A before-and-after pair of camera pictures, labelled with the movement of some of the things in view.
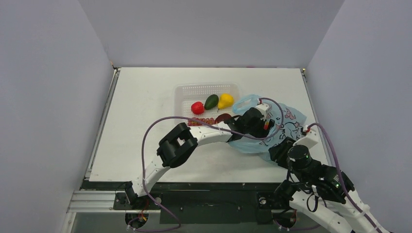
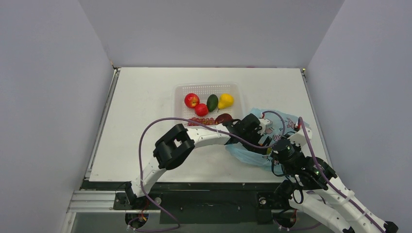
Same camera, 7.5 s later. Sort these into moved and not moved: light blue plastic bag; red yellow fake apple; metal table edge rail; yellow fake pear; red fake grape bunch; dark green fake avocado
Moved: red yellow fake apple; light blue plastic bag
Not moved: yellow fake pear; metal table edge rail; red fake grape bunch; dark green fake avocado
